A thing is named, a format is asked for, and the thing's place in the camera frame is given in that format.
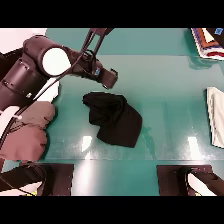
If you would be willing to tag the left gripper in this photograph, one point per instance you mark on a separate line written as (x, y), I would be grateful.
(107, 78)

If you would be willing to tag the black garment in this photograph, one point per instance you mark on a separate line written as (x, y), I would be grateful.
(116, 120)

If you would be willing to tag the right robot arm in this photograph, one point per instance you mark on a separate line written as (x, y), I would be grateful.
(200, 181)

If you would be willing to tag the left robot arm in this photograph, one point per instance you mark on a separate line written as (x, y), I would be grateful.
(20, 76)

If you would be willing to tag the white garment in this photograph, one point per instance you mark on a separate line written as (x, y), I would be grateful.
(51, 93)

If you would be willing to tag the brown garment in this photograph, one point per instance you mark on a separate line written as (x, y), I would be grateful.
(26, 136)

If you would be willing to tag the heap of clothes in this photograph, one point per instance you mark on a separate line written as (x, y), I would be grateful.
(208, 43)

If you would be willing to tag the cream garment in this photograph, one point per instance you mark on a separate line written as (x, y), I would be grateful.
(216, 116)

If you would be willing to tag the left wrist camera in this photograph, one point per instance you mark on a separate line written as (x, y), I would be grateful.
(95, 35)

